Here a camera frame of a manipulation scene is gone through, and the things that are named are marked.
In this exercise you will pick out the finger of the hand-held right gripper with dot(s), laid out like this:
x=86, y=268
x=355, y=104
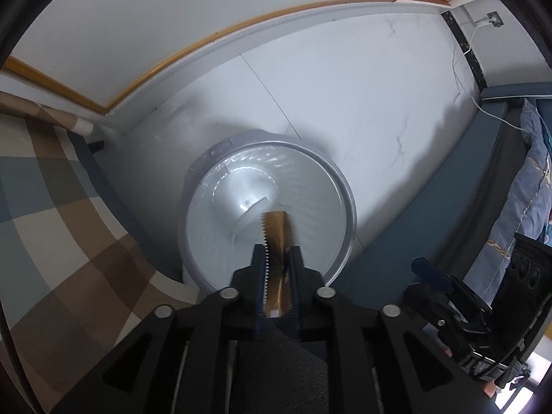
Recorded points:
x=433, y=274
x=431, y=310

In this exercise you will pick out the grey wall socket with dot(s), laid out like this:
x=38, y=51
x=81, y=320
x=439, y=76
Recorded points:
x=495, y=19

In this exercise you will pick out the white plastic trash bin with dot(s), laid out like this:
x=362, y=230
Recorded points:
x=310, y=207

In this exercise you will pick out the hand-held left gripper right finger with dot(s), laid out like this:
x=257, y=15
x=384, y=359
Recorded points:
x=294, y=302

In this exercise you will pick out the gold snack wrapper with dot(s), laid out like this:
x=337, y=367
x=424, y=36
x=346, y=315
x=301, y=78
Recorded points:
x=278, y=241

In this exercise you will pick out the blue bed frame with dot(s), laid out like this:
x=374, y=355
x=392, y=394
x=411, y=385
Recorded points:
x=431, y=207

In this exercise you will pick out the blue patterned pillow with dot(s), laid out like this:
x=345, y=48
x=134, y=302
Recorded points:
x=517, y=207

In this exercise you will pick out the white wardrobe with wood trim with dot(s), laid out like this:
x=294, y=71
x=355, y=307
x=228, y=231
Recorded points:
x=172, y=21

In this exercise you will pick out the person's leg in grey shorts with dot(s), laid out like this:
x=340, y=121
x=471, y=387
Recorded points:
x=284, y=379

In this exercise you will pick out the table with checkered tablecloth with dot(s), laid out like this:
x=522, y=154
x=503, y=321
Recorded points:
x=64, y=233

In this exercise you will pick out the dark grey mattress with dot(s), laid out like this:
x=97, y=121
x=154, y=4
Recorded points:
x=500, y=172

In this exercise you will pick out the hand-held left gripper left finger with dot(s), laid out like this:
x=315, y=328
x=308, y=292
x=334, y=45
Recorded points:
x=260, y=297

